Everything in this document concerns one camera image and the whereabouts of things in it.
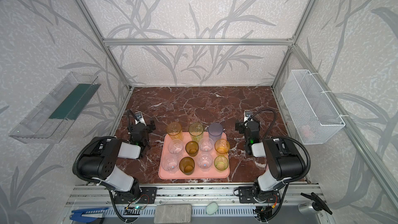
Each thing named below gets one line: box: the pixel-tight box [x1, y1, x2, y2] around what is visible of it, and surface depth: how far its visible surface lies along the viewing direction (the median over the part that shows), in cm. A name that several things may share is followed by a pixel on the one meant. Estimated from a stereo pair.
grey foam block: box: [153, 203, 193, 224], surface depth 68 cm
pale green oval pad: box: [206, 201, 219, 216], surface depth 70 cm
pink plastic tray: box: [158, 131, 231, 180], surface depth 83 cm
